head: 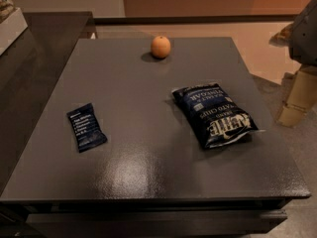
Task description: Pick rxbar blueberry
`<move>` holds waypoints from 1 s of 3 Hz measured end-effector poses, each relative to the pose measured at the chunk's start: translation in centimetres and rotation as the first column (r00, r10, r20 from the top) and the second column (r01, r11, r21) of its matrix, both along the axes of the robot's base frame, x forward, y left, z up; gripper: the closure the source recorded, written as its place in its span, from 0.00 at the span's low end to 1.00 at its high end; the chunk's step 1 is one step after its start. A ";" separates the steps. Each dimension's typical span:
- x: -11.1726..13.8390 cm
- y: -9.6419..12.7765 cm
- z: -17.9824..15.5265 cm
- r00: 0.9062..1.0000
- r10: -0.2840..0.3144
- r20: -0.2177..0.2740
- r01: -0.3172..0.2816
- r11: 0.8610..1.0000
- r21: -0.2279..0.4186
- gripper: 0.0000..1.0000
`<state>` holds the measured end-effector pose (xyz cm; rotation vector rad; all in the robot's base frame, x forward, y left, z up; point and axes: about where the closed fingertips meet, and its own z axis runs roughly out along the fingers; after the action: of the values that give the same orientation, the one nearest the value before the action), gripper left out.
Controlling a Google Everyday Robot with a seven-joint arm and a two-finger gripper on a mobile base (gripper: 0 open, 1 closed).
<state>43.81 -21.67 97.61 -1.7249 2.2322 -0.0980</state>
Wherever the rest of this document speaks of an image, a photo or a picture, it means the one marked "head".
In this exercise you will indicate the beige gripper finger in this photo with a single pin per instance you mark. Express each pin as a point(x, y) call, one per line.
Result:
point(283, 36)
point(301, 97)

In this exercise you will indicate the dark side table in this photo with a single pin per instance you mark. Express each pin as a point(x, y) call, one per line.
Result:
point(29, 71)

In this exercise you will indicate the orange fruit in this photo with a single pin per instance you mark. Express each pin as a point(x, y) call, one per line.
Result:
point(160, 47)

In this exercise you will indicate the white box at left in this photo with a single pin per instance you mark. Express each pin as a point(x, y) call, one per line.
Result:
point(11, 29)

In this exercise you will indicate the dark blue rxbar wrapper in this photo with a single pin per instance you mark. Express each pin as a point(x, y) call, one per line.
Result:
point(86, 128)

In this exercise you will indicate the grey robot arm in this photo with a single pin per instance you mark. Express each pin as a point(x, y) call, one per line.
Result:
point(301, 39)

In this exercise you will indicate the dark blue kettle chips bag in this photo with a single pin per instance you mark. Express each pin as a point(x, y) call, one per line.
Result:
point(214, 117)

